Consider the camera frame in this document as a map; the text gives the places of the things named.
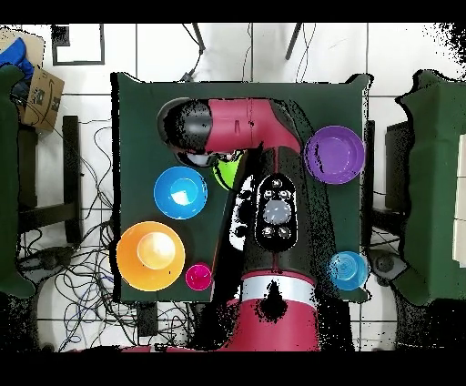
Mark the pink plastic cup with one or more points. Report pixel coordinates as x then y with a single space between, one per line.
198 276

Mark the black power strip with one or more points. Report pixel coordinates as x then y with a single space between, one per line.
146 318

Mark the small blue plastic bowl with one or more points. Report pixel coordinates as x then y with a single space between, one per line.
347 271

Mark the black square frame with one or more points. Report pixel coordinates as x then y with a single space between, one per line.
78 63

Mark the large green plastic bowl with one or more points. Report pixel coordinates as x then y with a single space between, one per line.
227 173

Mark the grey base with black knob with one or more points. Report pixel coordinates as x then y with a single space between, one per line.
51 260

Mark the purple plastic bowl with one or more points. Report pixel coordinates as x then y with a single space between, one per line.
335 154

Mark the black bench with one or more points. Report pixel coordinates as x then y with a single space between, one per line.
71 174

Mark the green cloth on side table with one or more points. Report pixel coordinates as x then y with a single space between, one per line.
7 182
433 145

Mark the dark green tablecloth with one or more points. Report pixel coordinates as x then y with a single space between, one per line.
145 145

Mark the blue cloth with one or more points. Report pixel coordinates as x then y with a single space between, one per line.
16 54

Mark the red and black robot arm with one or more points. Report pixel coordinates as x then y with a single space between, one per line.
240 123

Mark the cardboard box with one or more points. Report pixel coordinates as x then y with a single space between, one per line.
43 98

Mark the yellow plastic bowl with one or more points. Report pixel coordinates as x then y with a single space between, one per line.
151 255

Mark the large blue plastic bowl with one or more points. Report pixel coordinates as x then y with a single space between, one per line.
180 193

